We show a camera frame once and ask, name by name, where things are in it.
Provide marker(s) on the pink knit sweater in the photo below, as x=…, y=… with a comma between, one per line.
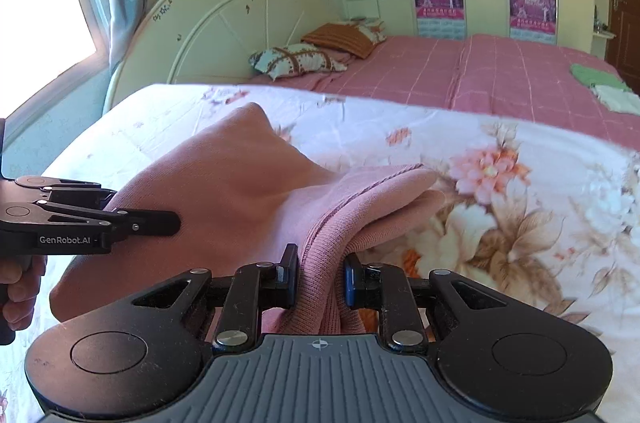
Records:
x=225, y=193

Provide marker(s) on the white printed pillow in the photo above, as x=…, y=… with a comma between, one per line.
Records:
x=375, y=30

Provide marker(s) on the white folded cloth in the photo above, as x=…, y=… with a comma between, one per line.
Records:
x=617, y=99

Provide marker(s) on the white floral bed sheet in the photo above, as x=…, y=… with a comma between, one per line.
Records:
x=500, y=223

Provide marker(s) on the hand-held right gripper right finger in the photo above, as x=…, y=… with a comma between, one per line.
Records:
x=350, y=285

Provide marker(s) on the green folded cloth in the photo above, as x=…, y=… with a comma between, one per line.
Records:
x=597, y=77

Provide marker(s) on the blue floral pillow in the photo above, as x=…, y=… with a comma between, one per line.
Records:
x=295, y=60

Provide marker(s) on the orange striped pillow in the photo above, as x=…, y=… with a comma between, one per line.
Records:
x=340, y=39

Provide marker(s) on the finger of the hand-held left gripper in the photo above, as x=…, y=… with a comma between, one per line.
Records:
x=75, y=193
x=150, y=223

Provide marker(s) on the cream round headboard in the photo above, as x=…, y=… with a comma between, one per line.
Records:
x=225, y=18

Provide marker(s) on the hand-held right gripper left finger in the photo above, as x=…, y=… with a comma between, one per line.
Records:
x=288, y=275

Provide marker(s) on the person's left hand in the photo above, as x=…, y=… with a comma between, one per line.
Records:
x=27, y=288

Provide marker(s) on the pink checked bed sheet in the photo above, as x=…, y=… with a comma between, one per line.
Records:
x=500, y=68

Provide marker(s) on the small shelf items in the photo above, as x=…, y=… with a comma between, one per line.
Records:
x=600, y=23

